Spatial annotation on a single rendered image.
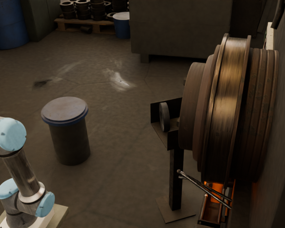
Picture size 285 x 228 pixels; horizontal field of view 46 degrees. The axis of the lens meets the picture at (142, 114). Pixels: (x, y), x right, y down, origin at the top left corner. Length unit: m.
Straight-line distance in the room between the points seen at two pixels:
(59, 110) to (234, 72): 1.65
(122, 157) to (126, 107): 0.66
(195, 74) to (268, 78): 0.20
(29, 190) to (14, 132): 0.31
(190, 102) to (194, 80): 0.07
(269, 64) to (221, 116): 0.20
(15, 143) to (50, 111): 1.05
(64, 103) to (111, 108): 0.75
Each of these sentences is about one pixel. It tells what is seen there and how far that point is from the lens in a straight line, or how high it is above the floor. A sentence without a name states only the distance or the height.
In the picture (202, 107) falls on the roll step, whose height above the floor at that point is 1.21.
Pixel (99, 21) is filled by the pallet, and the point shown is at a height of 0.14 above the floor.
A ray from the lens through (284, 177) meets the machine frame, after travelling 0.58.
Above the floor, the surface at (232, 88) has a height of 1.29.
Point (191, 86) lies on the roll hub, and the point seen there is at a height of 1.23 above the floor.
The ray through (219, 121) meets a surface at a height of 1.22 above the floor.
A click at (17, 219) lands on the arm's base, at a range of 1.76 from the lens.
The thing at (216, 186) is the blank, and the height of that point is 0.84.
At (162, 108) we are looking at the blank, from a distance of 1.72.
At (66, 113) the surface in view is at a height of 0.43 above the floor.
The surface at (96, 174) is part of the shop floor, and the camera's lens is 2.44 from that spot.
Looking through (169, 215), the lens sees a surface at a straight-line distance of 2.17.
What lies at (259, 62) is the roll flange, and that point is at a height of 1.31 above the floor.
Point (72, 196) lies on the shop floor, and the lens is 2.33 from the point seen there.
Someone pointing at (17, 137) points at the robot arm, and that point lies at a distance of 1.33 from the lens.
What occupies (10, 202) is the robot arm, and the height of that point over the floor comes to 0.54.
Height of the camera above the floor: 1.73
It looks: 36 degrees down
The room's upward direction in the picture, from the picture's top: 2 degrees counter-clockwise
